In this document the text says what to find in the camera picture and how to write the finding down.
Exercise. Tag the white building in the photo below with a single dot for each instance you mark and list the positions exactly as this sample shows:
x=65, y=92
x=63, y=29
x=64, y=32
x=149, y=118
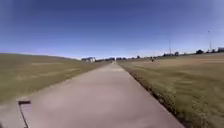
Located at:
x=88, y=59

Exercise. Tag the grey concrete path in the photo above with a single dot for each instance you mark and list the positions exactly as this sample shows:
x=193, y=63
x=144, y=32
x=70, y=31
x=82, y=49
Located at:
x=100, y=96

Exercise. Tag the tall lamp pole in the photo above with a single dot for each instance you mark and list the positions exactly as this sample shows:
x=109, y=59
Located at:
x=210, y=43

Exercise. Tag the dry grass field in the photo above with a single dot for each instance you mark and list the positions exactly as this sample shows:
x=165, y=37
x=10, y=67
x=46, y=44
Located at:
x=30, y=73
x=186, y=80

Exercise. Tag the dark tree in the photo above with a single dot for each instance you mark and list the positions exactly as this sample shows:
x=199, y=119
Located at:
x=199, y=51

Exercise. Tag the distant row of trees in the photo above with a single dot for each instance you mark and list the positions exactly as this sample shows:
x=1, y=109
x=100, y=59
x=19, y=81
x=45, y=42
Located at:
x=110, y=59

